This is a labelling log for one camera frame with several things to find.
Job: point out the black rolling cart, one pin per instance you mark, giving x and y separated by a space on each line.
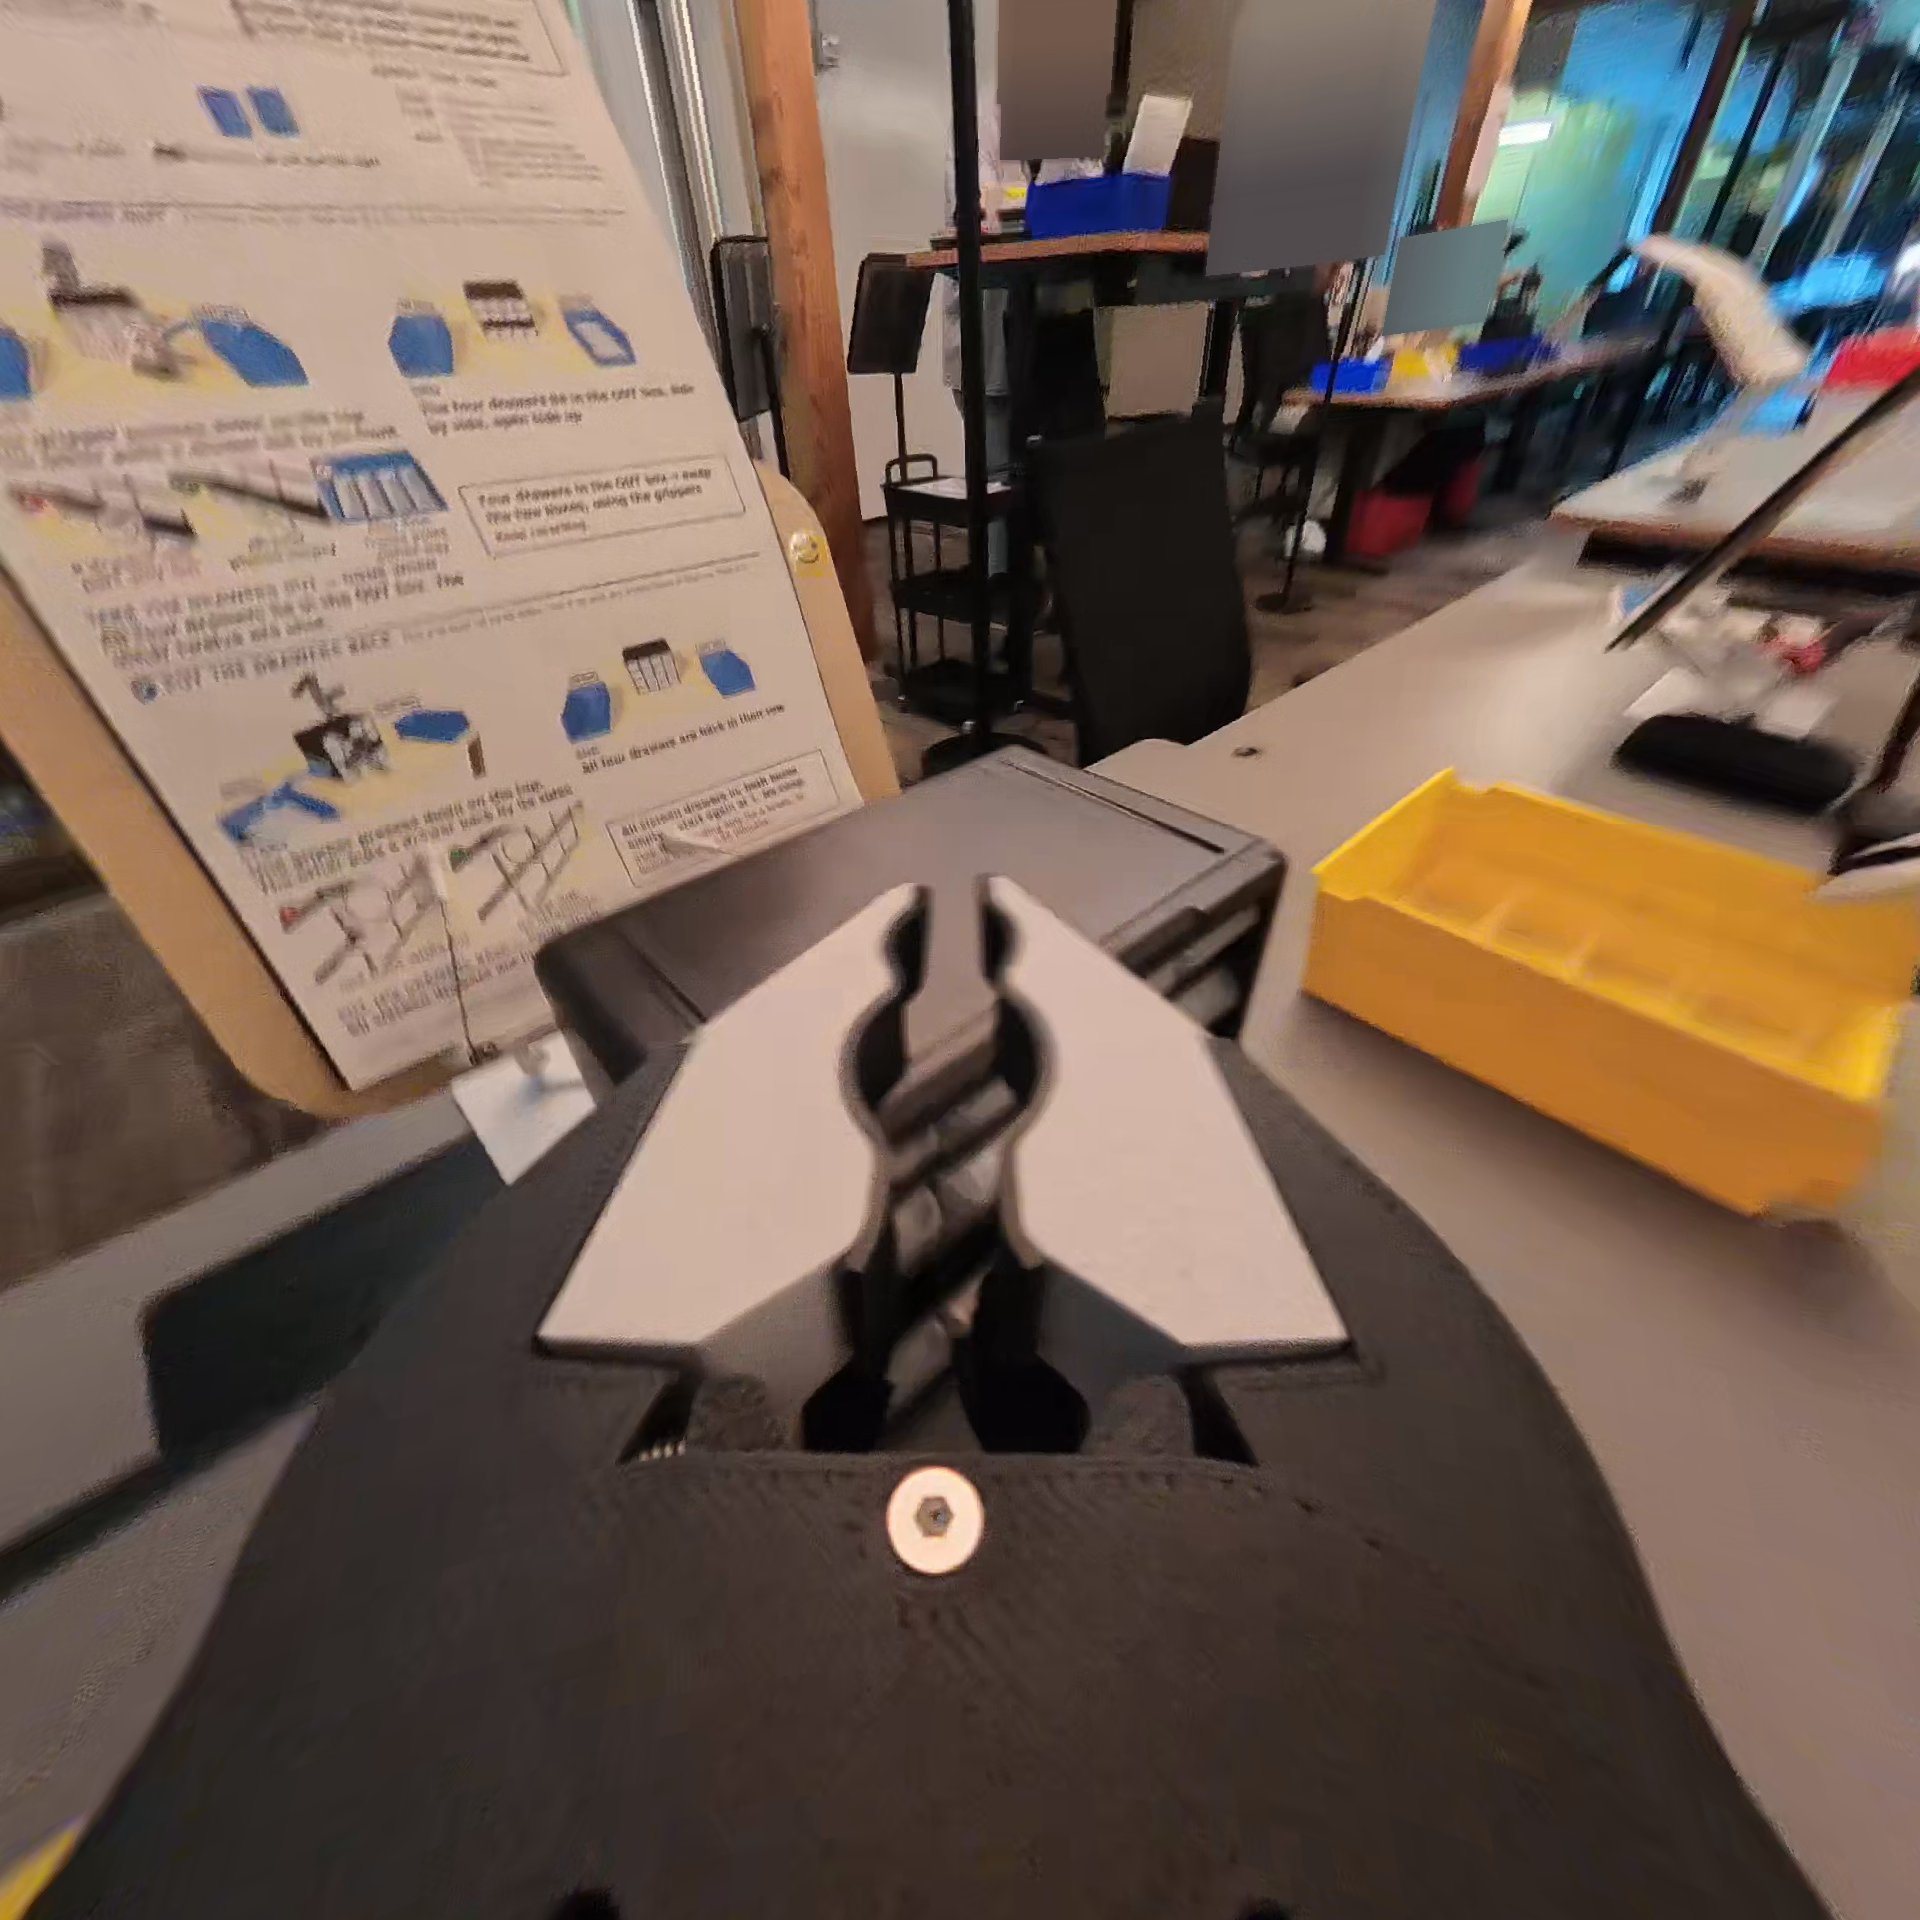
936 599

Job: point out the wooden post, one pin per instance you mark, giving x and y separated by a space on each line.
795 301

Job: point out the printed instruction poster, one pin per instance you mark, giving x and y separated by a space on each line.
375 496

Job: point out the long wooden table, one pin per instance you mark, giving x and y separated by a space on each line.
1463 389

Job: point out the yellow plastic bin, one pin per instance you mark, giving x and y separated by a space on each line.
1589 977
25 1868

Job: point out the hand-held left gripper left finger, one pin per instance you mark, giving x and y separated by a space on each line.
749 1185

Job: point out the black office chair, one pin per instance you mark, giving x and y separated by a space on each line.
1145 584

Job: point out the black pouch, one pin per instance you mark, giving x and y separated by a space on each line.
1740 757

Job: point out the black thin rod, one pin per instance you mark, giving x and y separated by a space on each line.
1756 517

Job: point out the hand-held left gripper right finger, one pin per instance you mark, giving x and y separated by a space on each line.
1155 1185

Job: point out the wooden standing desk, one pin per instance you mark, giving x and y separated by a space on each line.
1050 250

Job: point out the black floor stand pole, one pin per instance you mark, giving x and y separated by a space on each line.
967 376

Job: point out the black wall box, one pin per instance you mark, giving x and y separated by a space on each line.
743 323

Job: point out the black drawer cabinet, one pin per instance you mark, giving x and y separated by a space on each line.
930 855

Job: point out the red plastic bin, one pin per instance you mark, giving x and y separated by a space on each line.
1385 522

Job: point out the cardboard backing board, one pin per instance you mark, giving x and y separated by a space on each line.
135 930

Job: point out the blue plastic bin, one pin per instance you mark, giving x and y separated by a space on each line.
1095 202

